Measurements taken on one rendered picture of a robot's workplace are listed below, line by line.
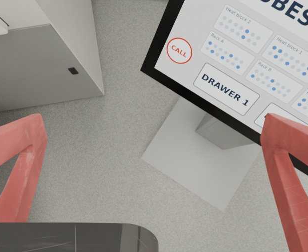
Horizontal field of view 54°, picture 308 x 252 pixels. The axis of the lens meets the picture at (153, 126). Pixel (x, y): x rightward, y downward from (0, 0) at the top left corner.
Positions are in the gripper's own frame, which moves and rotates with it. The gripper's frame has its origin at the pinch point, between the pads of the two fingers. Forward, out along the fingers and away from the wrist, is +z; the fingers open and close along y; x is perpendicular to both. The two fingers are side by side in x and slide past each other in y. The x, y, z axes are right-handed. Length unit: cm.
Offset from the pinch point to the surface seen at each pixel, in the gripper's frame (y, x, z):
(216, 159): -29, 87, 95
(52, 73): 34, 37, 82
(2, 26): 32, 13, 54
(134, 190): 9, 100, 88
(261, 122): -16.4, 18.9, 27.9
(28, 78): 42, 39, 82
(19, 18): 29, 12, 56
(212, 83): -8.9, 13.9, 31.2
